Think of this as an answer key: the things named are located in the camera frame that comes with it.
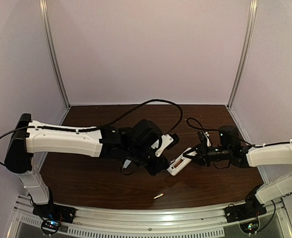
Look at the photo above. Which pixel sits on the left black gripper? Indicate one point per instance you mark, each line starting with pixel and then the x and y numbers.
pixel 159 163

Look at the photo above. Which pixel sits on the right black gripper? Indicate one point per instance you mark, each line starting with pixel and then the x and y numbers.
pixel 202 151

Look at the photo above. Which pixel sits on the white remote control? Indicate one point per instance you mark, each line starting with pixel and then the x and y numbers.
pixel 179 163

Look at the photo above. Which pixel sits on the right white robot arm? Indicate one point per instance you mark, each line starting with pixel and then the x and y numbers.
pixel 246 157

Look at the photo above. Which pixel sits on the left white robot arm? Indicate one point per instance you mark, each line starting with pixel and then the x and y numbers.
pixel 142 144

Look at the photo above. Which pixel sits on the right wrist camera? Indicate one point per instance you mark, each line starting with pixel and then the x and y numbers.
pixel 204 139

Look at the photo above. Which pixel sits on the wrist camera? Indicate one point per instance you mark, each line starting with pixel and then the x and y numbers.
pixel 204 139
pixel 167 141

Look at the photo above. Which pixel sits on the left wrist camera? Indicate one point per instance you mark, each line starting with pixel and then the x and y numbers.
pixel 167 141

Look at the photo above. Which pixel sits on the front aluminium rail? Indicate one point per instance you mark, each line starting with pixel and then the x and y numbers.
pixel 197 222

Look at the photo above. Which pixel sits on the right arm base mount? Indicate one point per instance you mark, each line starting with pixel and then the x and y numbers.
pixel 246 215

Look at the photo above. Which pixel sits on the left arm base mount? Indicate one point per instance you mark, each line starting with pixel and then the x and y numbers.
pixel 53 216

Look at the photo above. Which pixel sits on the right aluminium frame post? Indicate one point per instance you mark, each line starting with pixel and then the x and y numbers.
pixel 250 25

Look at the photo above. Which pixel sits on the aluminium frame post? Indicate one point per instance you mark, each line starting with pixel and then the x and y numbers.
pixel 250 25
pixel 52 52

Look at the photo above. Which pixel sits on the left aluminium frame post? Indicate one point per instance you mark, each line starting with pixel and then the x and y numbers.
pixel 52 52

